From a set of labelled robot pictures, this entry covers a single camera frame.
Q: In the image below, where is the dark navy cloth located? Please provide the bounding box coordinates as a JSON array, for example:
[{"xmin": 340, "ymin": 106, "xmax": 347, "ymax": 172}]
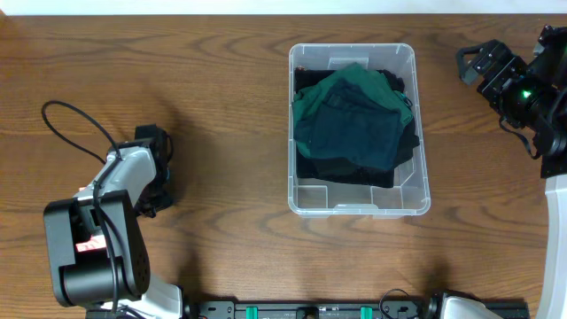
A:
[{"xmin": 294, "ymin": 80, "xmax": 403, "ymax": 171}]

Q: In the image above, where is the black sparkly towel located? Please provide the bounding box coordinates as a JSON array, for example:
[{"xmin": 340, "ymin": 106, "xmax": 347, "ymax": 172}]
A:
[{"xmin": 294, "ymin": 68, "xmax": 406, "ymax": 188}]

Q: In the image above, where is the pink cloth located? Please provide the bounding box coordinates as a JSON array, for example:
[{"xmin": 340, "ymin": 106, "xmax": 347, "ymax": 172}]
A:
[{"xmin": 73, "ymin": 184, "xmax": 106, "ymax": 253}]

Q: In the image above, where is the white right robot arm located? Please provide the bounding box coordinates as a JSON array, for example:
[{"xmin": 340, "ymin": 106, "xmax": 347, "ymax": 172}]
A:
[{"xmin": 455, "ymin": 25, "xmax": 566, "ymax": 318}]

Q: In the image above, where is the black cloth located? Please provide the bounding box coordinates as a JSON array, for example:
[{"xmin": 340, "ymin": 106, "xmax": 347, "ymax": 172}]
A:
[{"xmin": 392, "ymin": 119, "xmax": 420, "ymax": 168}]

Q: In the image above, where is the clear plastic storage bin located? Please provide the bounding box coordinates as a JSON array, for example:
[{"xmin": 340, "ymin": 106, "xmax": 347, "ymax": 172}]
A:
[{"xmin": 287, "ymin": 43, "xmax": 431, "ymax": 219}]

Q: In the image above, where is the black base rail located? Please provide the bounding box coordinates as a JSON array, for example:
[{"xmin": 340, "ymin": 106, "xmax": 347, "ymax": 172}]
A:
[{"xmin": 181, "ymin": 300, "xmax": 531, "ymax": 319}]

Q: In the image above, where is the green cloth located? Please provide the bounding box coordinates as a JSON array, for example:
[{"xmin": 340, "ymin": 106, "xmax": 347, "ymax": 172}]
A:
[{"xmin": 291, "ymin": 63, "xmax": 414, "ymax": 169}]

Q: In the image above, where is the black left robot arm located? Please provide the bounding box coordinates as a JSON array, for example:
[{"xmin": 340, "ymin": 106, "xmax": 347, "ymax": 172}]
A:
[{"xmin": 43, "ymin": 125, "xmax": 184, "ymax": 318}]

